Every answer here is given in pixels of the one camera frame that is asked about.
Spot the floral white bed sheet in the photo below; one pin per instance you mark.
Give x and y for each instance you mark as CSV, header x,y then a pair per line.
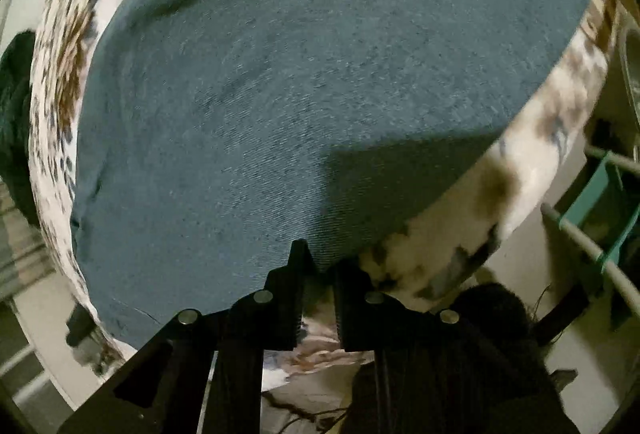
x,y
420,262

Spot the green metal rack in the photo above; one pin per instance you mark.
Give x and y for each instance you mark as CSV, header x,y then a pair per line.
x,y
600,219

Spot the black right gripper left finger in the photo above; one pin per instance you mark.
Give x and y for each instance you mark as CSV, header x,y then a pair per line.
x,y
203,373

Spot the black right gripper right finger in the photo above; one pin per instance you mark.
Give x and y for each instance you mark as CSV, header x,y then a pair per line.
x,y
474,368

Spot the black folded cloth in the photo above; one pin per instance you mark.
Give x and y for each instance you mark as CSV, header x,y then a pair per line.
x,y
80,326

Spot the dark green garment pile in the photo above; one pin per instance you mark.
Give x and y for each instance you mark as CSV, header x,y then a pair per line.
x,y
15,92

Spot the blue denim pants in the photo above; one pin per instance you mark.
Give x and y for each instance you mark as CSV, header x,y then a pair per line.
x,y
213,133

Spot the plaid grey curtain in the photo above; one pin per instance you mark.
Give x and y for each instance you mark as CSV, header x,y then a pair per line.
x,y
24,258

